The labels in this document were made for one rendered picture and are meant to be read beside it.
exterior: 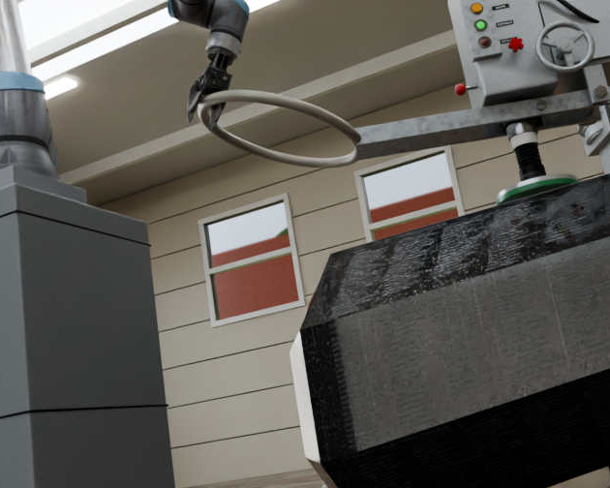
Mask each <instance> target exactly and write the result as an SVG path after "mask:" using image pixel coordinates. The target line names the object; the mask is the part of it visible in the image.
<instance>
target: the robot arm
mask: <svg viewBox="0 0 610 488"><path fill-rule="evenodd" d="M168 15H169V16H170V17H172V18H175V19H176V20H179V21H184V22H188V23H191V24H194V25H196V26H200V27H203V28H206V29H209V30H211V32H210V35H209V39H208V42H207V46H206V51H207V53H208V55H207V57H208V59H209V60H210V61H212V62H210V64H209V66H207V67H206V68H205V70H204V71H203V72H202V74H201V76H200V77H199V78H198V79H199V81H198V80H196V81H195V84H194V85H193V86H192V87H191V89H190V91H189V96H188V106H187V120H188V123H189V124H190V123H191V121H192V119H193V117H194V112H195V111H196V110H197V105H199V104H200V102H201V100H202V98H205V97H206V96H208V95H210V94H212V93H216V92H220V91H226V90H229V84H230V81H231V77H232V75H231V74H228V73H227V67H228V66H230V65H232V62H233V61H235V60H236V59H237V57H238V53H241V49H240V47H241V43H242V40H243V36H244V33H245V29H246V26H247V22H248V21H249V15H250V6H249V5H248V3H247V2H246V1H245V0H168ZM225 105H226V103H219V104H217V105H214V106H212V107H211V108H210V109H211V116H210V123H209V124H208V130H209V131H211V130H212V129H213V128H214V127H215V126H216V124H217V122H218V120H219V118H220V116H221V113H222V111H223V109H224V107H225ZM57 160H58V151H57V148H56V146H55V142H54V137H53V133H52V129H51V124H50V119H49V114H48V110H47V107H46V92H45V87H44V84H43V82H42V81H41V80H40V79H39V78H37V77H36V76H33V75H32V70H31V65H30V60H29V55H28V50H27V45H26V42H25V37H24V32H23V27H22V22H21V17H20V12H19V7H18V3H17V0H0V169H2V168H6V167H9V166H11V165H14V166H17V167H20V168H25V169H28V170H31V171H33V172H36V173H38V174H41V175H44V176H47V177H50V178H53V179H56V180H59V181H60V178H59V175H58V174H57V173H56V170H55V168H56V165H57Z"/></svg>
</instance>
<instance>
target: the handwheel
mask: <svg viewBox="0 0 610 488"><path fill-rule="evenodd" d="M562 27H566V28H571V29H574V30H576V31H578V32H577V33H576V34H574V35H573V36H572V37H571V38H569V37H563V38H560V39H559V40H558V41H557V42H556V41H552V40H548V39H544V38H545V36H546V35H547V34H548V33H549V32H551V31H552V30H554V29H557V28H562ZM582 36H584V38H585V39H586V41H587V45H588V51H587V54H586V56H585V58H584V59H583V60H582V61H581V62H580V63H578V64H576V65H574V64H573V61H572V58H571V52H572V51H573V49H574V46H575V42H576V41H577V40H579V39H580V38H581V37H582ZM542 45H545V46H551V47H555V50H556V52H557V56H556V58H557V59H558V60H560V61H562V60H564V59H565V62H566V65H567V67H562V66H558V65H555V64H553V63H552V62H550V61H549V60H548V59H547V58H546V56H545V55H544V53H543V50H542ZM535 53H536V56H537V58H538V60H539V61H540V63H541V64H542V65H543V66H544V67H546V68H547V69H548V70H550V71H552V72H555V73H559V74H572V73H575V72H578V71H580V70H582V69H583V68H585V67H586V66H587V65H588V64H589V63H590V62H591V60H592V59H593V57H594V54H595V41H594V38H593V36H592V34H591V33H590V31H589V30H588V29H587V28H586V27H584V26H583V25H581V24H580V23H577V22H574V21H570V20H560V21H555V22H553V23H550V24H549V25H547V26H546V27H544V28H543V29H542V30H541V31H540V33H539V34H538V36H537V38H536V41H535Z"/></svg>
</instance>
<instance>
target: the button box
mask: <svg viewBox="0 0 610 488"><path fill-rule="evenodd" d="M457 1H458V5H459V10H460V14H461V18H462V21H463V26H464V30H465V34H466V38H467V43H468V47H469V51H470V55H471V59H472V62H473V63H474V62H477V61H479V60H483V59H488V58H493V57H498V56H502V54H503V51H502V47H501V43H500V39H499V35H498V31H497V27H496V23H495V20H494V15H493V11H492V7H491V3H490V0H457ZM473 3H480V4H481V5H482V6H483V12H482V13H481V14H479V15H474V14H472V13H471V11H470V7H471V4H473ZM478 19H484V20H485V21H486V22H487V28H486V29H485V30H484V31H477V30H475V29H474V26H473V25H474V23H475V22H476V21H477V20H478ZM482 36H487V37H489V38H490V39H491V41H492V43H491V45H490V46H489V47H487V48H482V47H480V46H479V45H478V39H479V38H480V37H482Z"/></svg>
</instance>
